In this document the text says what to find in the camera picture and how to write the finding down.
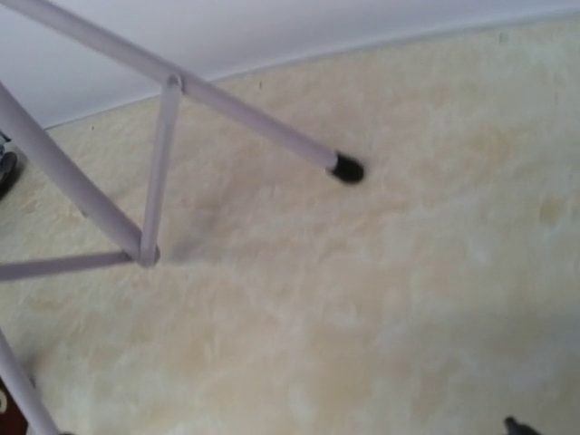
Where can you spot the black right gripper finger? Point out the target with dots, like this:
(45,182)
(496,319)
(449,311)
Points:
(515,427)

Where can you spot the white perforated music stand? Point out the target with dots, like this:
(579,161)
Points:
(137,244)

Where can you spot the brown wooden metronome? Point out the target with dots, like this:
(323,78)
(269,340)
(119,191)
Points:
(12,422)

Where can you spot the dark round saucer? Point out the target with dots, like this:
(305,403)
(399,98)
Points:
(9,163)

